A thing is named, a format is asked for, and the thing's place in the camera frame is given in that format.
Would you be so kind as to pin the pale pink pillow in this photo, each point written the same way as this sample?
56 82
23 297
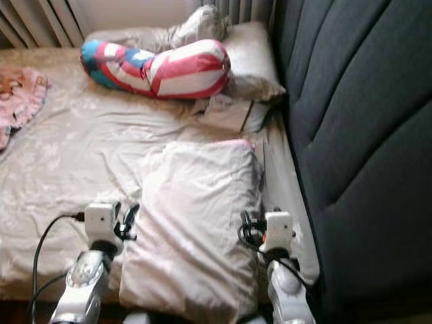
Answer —
189 223

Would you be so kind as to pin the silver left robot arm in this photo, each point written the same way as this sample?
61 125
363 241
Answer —
84 280

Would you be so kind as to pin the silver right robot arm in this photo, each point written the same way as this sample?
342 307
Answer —
285 293

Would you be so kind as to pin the bed with grey floral sheet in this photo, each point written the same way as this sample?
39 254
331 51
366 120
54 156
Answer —
94 155

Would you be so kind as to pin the folded grey cloth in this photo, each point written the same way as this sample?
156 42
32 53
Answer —
229 113

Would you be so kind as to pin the dark grey upholstered headboard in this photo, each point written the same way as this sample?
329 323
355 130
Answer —
364 135

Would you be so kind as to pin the pink cartoon print blanket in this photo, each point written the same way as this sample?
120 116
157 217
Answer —
20 101

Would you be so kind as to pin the red white blue bolster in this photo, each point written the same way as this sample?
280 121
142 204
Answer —
182 71

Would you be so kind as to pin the grey knotted pillow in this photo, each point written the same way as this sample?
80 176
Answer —
202 25

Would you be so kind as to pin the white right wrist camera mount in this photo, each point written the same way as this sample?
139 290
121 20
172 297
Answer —
279 231

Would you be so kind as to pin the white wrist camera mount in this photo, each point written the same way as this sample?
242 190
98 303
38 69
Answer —
100 224
279 231

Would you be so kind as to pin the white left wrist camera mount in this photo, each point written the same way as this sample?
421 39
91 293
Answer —
100 224

